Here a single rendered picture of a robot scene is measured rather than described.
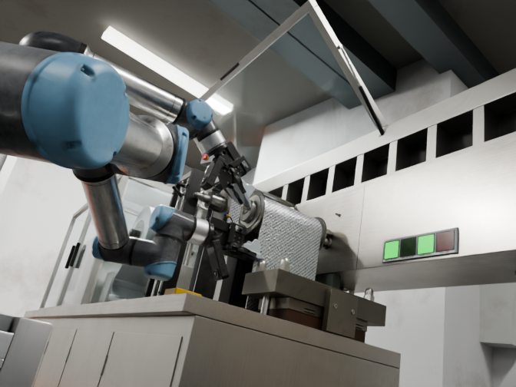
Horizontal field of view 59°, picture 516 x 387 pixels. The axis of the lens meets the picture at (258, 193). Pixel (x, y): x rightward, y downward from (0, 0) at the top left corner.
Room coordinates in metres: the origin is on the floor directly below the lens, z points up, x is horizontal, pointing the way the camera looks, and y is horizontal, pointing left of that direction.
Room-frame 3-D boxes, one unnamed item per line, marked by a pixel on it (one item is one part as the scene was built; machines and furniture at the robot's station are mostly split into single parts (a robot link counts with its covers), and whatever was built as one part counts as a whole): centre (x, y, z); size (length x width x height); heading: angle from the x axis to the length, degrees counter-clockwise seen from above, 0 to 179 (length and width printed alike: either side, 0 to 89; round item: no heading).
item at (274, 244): (1.39, -0.13, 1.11); 0.23 x 0.01 x 0.18; 119
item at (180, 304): (2.21, 0.44, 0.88); 2.52 x 0.66 x 0.04; 29
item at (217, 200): (1.58, 0.15, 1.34); 0.06 x 0.06 x 0.06; 29
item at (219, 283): (1.39, 0.06, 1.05); 0.06 x 0.05 x 0.31; 119
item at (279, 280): (1.30, -0.22, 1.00); 0.40 x 0.16 x 0.06; 119
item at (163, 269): (1.19, 0.23, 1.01); 0.11 x 0.08 x 0.11; 88
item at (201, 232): (1.23, 0.15, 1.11); 0.08 x 0.05 x 0.08; 29
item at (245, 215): (1.37, 0.02, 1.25); 0.07 x 0.02 x 0.07; 29
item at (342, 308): (1.23, -0.28, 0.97); 0.10 x 0.03 x 0.11; 119
